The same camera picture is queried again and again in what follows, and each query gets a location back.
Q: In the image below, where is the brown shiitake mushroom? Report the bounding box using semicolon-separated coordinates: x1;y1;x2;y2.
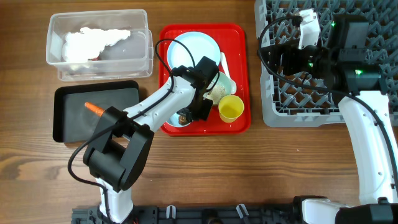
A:
178;114;189;126

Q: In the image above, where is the pile of white rice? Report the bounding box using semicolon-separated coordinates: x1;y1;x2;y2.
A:
206;84;227;105

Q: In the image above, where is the yellow cup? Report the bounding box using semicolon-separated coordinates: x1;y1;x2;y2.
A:
218;95;244;123

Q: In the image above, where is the green bowl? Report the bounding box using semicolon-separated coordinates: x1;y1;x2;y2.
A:
211;72;231;96

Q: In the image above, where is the orange carrot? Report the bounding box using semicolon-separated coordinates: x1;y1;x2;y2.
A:
85;102;105;117

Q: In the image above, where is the small white tissue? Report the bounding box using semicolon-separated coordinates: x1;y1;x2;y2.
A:
80;27;131;47

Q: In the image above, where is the large white tissue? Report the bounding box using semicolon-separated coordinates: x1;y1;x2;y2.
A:
62;32;104;63

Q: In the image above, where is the red snack wrapper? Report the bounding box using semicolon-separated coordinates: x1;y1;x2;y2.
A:
88;56;100;61

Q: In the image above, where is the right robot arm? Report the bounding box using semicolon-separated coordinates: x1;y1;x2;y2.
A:
258;9;397;223

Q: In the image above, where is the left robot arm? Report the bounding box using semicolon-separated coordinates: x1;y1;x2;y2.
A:
83;57;220;223

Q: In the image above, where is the grey dishwasher rack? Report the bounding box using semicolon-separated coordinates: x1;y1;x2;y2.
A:
254;0;397;127

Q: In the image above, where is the light blue bowl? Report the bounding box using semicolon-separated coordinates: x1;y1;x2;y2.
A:
166;113;190;128

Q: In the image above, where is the white plastic spoon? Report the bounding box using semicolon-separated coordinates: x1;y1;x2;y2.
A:
220;52;237;95

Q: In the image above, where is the red serving tray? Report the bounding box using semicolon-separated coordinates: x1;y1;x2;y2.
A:
159;23;251;136

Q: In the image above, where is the light blue plate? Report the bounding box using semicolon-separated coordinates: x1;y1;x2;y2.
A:
167;32;221;69

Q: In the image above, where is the clear plastic bin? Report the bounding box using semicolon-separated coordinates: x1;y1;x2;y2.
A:
46;9;154;82

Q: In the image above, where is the black plastic tray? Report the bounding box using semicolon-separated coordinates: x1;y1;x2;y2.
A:
53;80;139;143

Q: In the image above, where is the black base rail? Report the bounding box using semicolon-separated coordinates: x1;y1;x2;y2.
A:
71;204;299;224

